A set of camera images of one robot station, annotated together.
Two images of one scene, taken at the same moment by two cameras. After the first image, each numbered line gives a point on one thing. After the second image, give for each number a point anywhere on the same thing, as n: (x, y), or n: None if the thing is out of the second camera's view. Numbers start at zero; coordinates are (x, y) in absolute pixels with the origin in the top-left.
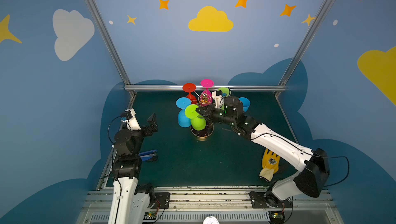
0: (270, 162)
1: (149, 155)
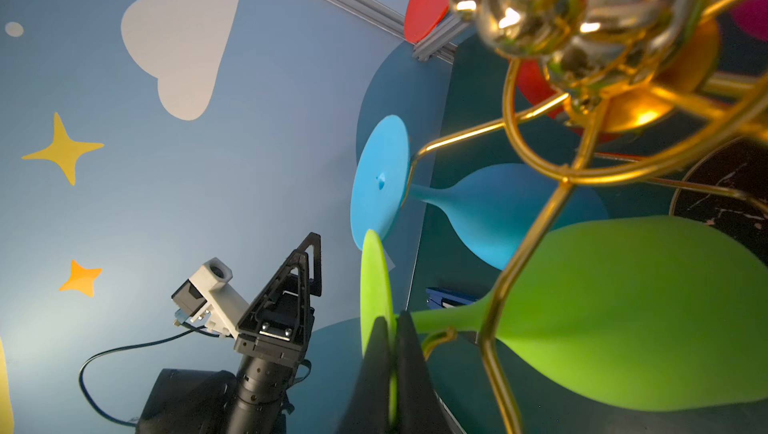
0: None
1: (445, 298)
